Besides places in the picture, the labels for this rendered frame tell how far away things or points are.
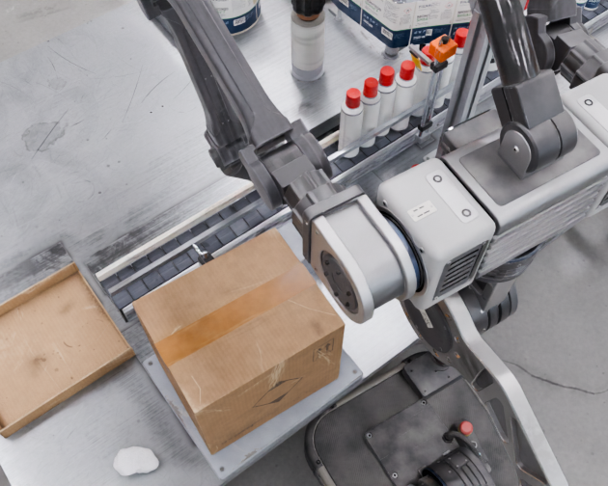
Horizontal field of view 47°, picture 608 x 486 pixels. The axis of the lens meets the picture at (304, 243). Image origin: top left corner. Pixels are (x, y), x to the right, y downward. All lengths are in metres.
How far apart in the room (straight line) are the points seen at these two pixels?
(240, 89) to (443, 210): 0.34
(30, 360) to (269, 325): 0.60
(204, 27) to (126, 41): 1.09
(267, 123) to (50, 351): 0.82
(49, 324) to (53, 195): 0.35
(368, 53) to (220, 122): 0.73
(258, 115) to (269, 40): 1.00
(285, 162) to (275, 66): 0.97
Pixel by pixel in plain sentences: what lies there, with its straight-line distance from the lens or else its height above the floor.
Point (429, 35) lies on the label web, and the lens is 1.96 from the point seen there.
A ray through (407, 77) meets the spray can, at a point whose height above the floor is 1.06.
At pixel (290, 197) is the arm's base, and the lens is 0.96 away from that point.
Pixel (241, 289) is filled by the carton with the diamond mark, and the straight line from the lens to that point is 1.28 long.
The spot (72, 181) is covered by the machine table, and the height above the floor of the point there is 0.83.
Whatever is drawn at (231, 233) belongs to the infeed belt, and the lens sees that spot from 1.62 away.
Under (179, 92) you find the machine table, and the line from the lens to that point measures 1.97.
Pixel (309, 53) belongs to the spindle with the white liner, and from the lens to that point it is 1.84.
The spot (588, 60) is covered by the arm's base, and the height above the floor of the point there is 1.48.
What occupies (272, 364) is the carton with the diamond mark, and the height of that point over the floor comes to 1.12.
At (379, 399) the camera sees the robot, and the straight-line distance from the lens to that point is 2.13.
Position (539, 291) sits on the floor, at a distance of 2.67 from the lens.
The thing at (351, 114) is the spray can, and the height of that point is 1.04.
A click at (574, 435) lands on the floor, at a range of 2.50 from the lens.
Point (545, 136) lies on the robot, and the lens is 0.91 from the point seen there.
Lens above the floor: 2.25
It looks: 59 degrees down
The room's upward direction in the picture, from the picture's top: straight up
